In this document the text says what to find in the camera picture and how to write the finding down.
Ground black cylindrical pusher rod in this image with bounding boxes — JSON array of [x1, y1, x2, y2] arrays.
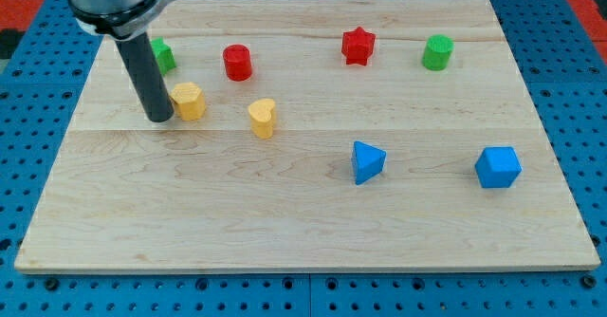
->
[[116, 33, 174, 122]]

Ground yellow hexagon block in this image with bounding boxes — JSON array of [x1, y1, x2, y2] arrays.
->
[[170, 82, 207, 121]]

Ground green star block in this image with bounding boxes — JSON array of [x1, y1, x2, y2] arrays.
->
[[151, 37, 176, 76]]

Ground red cylinder block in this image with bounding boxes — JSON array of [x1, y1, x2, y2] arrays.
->
[[223, 44, 252, 82]]

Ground yellow heart block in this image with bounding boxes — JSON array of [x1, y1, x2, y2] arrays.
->
[[248, 98, 277, 140]]

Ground wooden board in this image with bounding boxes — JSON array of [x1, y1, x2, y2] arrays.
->
[[14, 0, 600, 274]]

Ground red star block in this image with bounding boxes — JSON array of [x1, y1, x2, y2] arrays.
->
[[341, 27, 376, 66]]

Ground blue triangle block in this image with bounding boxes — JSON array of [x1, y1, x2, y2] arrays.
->
[[351, 140, 387, 185]]

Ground green cylinder block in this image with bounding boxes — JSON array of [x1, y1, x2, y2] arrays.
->
[[422, 34, 454, 71]]

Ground blue cube block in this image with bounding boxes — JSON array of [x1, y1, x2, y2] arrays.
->
[[474, 146, 523, 189]]

